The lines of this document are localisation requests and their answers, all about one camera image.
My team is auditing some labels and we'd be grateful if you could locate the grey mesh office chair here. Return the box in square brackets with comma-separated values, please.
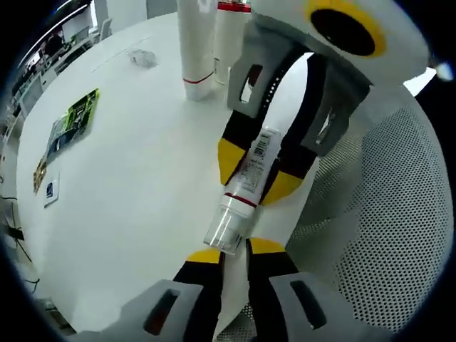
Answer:
[213, 103, 452, 342]

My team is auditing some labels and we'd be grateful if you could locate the white skincare tube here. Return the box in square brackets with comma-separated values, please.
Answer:
[176, 0, 219, 102]

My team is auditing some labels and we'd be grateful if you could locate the gold foil sachet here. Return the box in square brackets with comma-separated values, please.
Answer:
[32, 155, 50, 194]

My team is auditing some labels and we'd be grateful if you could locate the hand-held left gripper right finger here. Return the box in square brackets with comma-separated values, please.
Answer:
[244, 237, 353, 342]

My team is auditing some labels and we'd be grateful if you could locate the clear packet with blue square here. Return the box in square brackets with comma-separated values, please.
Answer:
[43, 173, 61, 209]

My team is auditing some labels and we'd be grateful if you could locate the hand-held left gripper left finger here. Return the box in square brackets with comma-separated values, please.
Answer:
[119, 248, 225, 342]

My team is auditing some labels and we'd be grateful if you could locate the green black foil packet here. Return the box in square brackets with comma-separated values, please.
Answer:
[46, 88, 101, 164]

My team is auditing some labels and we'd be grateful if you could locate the tall red-collared white skincare bottle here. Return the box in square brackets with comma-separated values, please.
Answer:
[212, 0, 253, 86]

